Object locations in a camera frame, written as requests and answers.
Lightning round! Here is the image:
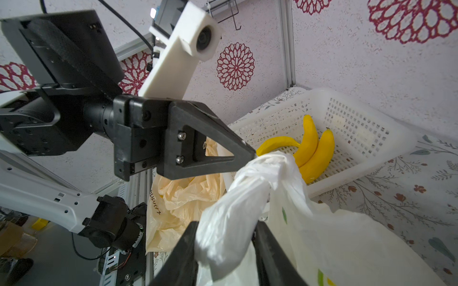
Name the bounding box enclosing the beige plastic bag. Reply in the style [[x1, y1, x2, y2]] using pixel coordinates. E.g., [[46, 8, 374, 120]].
[[145, 137, 227, 254]]

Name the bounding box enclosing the white plastic bag lemon print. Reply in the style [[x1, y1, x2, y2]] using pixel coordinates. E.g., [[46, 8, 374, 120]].
[[194, 151, 442, 286]]

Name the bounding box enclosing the black wire wall rack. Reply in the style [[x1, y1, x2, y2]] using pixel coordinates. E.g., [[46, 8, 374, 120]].
[[203, 0, 242, 31]]

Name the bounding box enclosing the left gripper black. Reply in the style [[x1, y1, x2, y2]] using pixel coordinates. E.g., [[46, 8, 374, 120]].
[[112, 95, 256, 181]]

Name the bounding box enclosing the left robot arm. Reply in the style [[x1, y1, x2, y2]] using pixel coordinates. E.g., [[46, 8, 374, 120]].
[[1, 10, 256, 180]]

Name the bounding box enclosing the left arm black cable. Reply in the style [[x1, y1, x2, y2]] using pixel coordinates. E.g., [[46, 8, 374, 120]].
[[39, 0, 155, 54]]

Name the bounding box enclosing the orange-yellow banana bunch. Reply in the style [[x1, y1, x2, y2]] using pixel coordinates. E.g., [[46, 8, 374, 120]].
[[256, 115, 335, 185]]

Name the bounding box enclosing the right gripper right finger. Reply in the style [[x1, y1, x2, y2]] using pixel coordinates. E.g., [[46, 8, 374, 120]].
[[252, 221, 307, 286]]

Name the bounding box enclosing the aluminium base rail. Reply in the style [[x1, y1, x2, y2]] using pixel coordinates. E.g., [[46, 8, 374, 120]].
[[99, 169, 155, 286]]

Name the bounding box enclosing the white perforated plastic basket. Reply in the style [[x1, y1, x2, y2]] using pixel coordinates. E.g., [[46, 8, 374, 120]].
[[230, 87, 416, 197]]

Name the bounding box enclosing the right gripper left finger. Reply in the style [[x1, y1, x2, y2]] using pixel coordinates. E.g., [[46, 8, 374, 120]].
[[149, 221, 199, 286]]

